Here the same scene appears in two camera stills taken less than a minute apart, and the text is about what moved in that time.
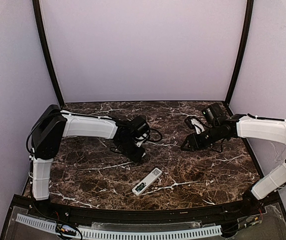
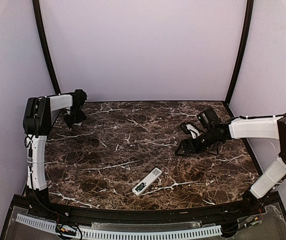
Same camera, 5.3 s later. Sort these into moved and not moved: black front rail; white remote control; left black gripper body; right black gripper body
Moved: left black gripper body
Not moved: white remote control; right black gripper body; black front rail
